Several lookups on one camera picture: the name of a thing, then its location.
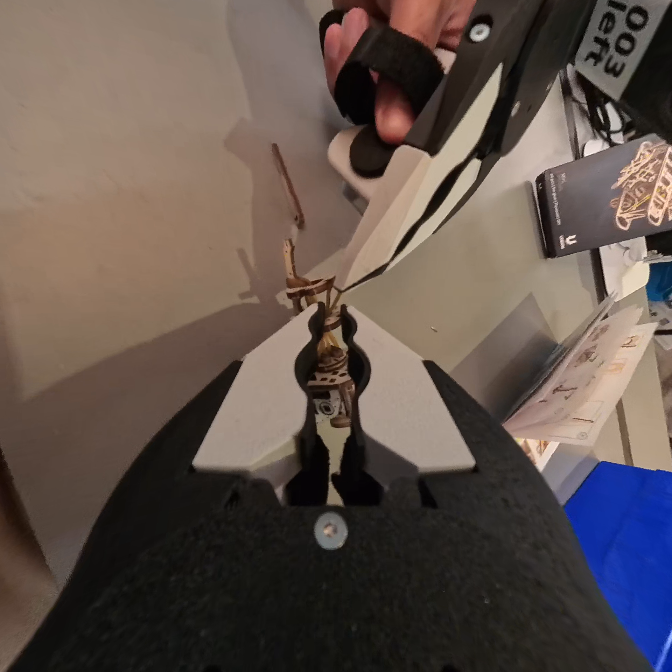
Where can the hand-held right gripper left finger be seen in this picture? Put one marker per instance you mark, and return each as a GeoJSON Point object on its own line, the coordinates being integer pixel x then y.
{"type": "Point", "coordinates": [257, 414]}

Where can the person's left hand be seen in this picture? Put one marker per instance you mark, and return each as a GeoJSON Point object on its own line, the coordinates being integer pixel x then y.
{"type": "Point", "coordinates": [399, 18]}

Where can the tapered wooden stick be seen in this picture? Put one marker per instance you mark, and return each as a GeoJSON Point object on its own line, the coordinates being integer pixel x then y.
{"type": "Point", "coordinates": [287, 183]}

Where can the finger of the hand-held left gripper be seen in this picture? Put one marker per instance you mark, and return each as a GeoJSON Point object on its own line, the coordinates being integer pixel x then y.
{"type": "Point", "coordinates": [383, 210]}
{"type": "Point", "coordinates": [449, 202]}

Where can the white device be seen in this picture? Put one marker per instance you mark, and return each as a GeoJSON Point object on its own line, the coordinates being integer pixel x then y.
{"type": "Point", "coordinates": [624, 273]}

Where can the illustrated instruction booklet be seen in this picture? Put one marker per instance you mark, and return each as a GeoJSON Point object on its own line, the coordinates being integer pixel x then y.
{"type": "Point", "coordinates": [577, 388]}

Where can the black cardboard box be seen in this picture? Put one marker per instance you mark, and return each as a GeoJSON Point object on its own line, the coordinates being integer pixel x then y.
{"type": "Point", "coordinates": [593, 210]}

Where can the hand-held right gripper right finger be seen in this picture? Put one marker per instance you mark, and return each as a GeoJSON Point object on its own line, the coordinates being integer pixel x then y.
{"type": "Point", "coordinates": [409, 414]}

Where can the blue plastic bin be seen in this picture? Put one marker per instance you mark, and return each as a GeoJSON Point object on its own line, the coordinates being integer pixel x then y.
{"type": "Point", "coordinates": [624, 551]}

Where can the small wooden model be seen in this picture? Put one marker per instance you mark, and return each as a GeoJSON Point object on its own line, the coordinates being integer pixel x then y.
{"type": "Point", "coordinates": [329, 370]}

